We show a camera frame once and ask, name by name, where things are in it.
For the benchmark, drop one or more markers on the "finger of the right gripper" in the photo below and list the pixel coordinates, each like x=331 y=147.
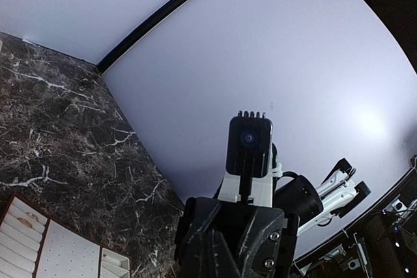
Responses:
x=257 y=250
x=201 y=249

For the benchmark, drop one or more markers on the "red jewelry tray cream insert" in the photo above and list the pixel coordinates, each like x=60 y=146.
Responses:
x=34 y=245

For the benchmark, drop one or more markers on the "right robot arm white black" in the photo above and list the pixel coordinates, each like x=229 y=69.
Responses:
x=304 y=207

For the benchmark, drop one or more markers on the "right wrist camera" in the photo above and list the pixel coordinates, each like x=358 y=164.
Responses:
x=248 y=149

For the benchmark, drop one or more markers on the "right black frame post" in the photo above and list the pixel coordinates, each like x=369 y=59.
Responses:
x=144 y=28

